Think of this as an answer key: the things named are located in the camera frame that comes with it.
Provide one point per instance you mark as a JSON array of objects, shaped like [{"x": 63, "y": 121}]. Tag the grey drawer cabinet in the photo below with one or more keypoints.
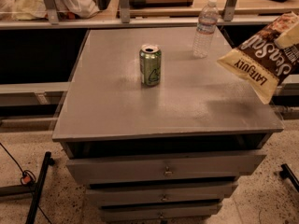
[{"x": 197, "y": 107}]

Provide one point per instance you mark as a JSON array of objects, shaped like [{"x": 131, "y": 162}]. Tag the brown Late July chip bag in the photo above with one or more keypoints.
[{"x": 261, "y": 62}]

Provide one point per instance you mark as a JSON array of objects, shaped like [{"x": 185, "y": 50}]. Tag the green soda can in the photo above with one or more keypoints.
[{"x": 150, "y": 59}]

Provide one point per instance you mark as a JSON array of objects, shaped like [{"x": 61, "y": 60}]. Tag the clear plastic water bottle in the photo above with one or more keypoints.
[{"x": 205, "y": 29}]

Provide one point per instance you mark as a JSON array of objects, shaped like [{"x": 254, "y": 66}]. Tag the grey drawer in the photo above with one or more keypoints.
[
  {"x": 160, "y": 211},
  {"x": 171, "y": 193},
  {"x": 127, "y": 169}
]

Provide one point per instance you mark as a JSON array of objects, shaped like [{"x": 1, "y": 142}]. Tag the black stand leg left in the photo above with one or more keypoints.
[{"x": 34, "y": 189}]

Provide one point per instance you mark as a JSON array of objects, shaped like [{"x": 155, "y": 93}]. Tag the top grey drawer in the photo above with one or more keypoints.
[{"x": 127, "y": 169}]

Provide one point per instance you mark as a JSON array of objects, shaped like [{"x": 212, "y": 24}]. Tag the metal rail frame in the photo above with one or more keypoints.
[{"x": 120, "y": 14}]

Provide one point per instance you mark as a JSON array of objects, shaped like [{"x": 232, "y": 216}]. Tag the bottom grey drawer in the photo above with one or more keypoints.
[{"x": 160, "y": 211}]

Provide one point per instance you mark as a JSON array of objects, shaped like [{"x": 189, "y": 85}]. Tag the middle grey drawer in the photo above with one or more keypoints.
[{"x": 171, "y": 193}]

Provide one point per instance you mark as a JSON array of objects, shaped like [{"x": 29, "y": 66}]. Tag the black stand leg right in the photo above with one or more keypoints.
[{"x": 286, "y": 173}]

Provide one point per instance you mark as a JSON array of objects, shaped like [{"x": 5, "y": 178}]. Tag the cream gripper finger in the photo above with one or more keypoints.
[{"x": 288, "y": 34}]

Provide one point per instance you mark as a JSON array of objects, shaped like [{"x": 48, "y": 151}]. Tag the white cloth bundle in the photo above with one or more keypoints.
[{"x": 25, "y": 10}]

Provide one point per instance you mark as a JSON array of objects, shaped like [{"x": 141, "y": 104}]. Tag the black stand leg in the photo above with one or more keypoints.
[
  {"x": 286, "y": 173},
  {"x": 34, "y": 189}
]

